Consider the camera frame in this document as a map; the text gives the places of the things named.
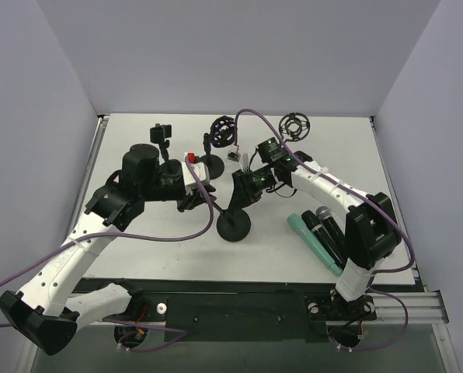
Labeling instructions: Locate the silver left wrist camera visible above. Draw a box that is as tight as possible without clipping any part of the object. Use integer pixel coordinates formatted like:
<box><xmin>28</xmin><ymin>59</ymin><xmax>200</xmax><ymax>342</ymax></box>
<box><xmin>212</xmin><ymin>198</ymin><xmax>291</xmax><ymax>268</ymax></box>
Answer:
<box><xmin>181</xmin><ymin>152</ymin><xmax>211</xmax><ymax>194</ymax></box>

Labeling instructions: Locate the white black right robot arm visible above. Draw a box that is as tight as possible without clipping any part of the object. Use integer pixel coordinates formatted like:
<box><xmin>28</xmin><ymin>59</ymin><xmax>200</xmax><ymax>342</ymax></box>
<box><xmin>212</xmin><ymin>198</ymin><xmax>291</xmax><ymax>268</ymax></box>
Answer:
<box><xmin>218</xmin><ymin>138</ymin><xmax>402</xmax><ymax>318</ymax></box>

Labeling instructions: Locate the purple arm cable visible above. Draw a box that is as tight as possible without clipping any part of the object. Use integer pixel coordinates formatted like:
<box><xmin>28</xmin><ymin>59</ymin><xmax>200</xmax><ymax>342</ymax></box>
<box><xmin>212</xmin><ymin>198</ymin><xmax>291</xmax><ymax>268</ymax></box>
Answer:
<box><xmin>234</xmin><ymin>108</ymin><xmax>417</xmax><ymax>353</ymax></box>
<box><xmin>0</xmin><ymin>162</ymin><xmax>217</xmax><ymax>354</ymax></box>

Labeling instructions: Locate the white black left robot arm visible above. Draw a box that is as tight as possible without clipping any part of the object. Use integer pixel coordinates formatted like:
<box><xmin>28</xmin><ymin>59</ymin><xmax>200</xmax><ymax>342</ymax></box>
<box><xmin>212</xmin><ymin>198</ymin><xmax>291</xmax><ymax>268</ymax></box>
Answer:
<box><xmin>0</xmin><ymin>144</ymin><xmax>212</xmax><ymax>356</ymax></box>

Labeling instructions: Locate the black handheld microphone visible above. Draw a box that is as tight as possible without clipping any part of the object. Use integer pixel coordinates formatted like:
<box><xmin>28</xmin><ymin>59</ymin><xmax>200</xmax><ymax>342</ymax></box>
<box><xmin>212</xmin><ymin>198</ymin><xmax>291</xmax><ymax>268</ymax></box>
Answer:
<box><xmin>301</xmin><ymin>210</ymin><xmax>346</xmax><ymax>269</ymax></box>

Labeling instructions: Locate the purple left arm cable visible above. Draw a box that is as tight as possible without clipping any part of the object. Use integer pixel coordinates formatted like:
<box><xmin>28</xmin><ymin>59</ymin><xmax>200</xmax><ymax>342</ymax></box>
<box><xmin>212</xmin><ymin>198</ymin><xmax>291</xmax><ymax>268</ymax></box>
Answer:
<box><xmin>0</xmin><ymin>162</ymin><xmax>217</xmax><ymax>354</ymax></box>

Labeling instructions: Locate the black shock mount stand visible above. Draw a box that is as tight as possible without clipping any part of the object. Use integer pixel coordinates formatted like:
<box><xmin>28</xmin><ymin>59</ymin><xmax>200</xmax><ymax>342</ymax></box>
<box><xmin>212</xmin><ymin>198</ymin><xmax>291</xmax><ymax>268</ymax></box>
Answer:
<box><xmin>199</xmin><ymin>116</ymin><xmax>236</xmax><ymax>180</ymax></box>

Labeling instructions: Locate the aluminium frame rail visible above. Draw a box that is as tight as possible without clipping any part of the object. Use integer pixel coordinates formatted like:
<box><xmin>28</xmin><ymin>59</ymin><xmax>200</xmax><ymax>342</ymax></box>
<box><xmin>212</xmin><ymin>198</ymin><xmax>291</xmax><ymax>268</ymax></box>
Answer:
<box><xmin>13</xmin><ymin>116</ymin><xmax>461</xmax><ymax>373</ymax></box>

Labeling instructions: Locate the black round base stand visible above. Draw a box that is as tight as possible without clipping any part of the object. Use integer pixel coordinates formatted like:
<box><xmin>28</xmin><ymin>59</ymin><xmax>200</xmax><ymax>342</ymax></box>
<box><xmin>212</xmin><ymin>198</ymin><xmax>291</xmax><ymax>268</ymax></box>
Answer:
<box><xmin>212</xmin><ymin>199</ymin><xmax>252</xmax><ymax>242</ymax></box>

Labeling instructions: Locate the grey head black microphone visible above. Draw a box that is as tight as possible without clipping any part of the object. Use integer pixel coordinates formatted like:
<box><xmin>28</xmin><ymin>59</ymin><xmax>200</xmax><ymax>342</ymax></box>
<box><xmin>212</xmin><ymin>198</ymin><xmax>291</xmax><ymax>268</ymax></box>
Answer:
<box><xmin>315</xmin><ymin>206</ymin><xmax>346</xmax><ymax>260</ymax></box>

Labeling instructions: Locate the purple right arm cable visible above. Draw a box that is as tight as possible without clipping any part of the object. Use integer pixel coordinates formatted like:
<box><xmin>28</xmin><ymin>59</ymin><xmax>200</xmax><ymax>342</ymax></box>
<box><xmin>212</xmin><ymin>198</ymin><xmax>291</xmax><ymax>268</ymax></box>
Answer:
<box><xmin>234</xmin><ymin>108</ymin><xmax>417</xmax><ymax>353</ymax></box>

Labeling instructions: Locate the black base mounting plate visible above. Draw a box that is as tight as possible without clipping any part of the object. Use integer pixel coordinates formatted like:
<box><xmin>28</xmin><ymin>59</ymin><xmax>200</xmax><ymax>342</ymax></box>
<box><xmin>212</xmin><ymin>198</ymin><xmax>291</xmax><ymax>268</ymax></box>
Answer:
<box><xmin>75</xmin><ymin>278</ymin><xmax>376</xmax><ymax>347</ymax></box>

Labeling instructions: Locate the mint green microphone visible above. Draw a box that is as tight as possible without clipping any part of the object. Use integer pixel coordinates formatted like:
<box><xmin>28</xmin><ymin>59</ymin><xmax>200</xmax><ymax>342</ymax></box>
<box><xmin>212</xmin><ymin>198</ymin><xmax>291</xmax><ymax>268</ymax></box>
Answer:
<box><xmin>287</xmin><ymin>213</ymin><xmax>342</xmax><ymax>276</ymax></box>

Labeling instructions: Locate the black tripod microphone stand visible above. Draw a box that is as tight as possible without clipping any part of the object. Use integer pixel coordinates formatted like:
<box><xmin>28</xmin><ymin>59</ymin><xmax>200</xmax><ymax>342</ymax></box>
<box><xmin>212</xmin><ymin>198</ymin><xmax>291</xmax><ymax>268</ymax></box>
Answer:
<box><xmin>278</xmin><ymin>112</ymin><xmax>311</xmax><ymax>142</ymax></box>

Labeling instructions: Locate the black clip microphone stand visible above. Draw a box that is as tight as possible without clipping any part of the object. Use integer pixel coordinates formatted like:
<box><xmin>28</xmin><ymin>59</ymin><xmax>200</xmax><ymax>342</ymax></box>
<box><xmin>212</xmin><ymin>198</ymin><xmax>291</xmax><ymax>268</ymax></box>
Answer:
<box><xmin>149</xmin><ymin>124</ymin><xmax>176</xmax><ymax>174</ymax></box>

